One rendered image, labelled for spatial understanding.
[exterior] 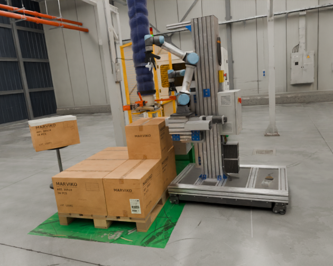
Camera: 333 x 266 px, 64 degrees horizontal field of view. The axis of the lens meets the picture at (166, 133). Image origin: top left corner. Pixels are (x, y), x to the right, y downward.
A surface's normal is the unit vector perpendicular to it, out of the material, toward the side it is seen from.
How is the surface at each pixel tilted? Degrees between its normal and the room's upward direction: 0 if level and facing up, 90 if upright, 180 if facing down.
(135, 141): 90
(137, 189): 90
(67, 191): 90
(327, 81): 90
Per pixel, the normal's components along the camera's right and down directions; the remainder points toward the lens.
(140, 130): -0.23, 0.21
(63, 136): 0.51, 0.12
